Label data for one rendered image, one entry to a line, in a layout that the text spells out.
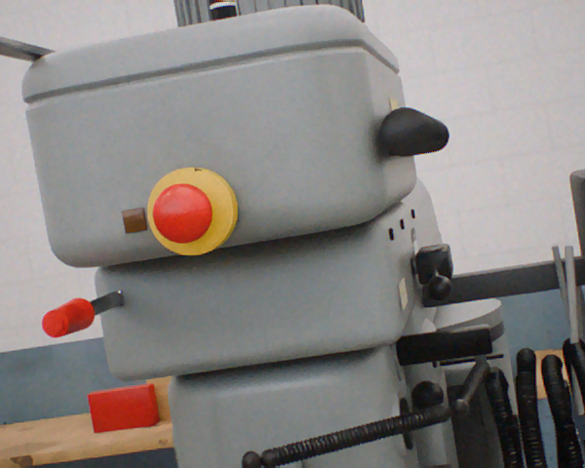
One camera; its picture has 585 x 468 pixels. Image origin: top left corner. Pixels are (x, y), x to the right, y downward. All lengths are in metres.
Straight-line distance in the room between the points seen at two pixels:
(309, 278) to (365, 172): 0.12
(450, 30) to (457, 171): 0.59
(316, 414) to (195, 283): 0.15
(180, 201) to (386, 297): 0.21
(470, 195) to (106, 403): 1.75
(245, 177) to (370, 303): 0.16
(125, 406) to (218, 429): 3.98
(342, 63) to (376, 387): 0.29
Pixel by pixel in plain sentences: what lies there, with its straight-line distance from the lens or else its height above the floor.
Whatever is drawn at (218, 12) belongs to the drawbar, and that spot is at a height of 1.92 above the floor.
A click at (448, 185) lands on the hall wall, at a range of 5.25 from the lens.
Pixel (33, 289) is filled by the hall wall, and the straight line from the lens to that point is 5.66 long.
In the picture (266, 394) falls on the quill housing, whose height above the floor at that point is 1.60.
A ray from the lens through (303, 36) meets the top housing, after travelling 0.85.
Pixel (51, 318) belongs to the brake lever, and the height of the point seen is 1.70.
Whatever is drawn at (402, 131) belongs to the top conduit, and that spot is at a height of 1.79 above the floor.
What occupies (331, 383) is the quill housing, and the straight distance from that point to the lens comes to 0.99.
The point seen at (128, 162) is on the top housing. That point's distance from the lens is 0.87.
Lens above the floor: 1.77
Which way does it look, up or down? 3 degrees down
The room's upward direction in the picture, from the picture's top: 10 degrees counter-clockwise
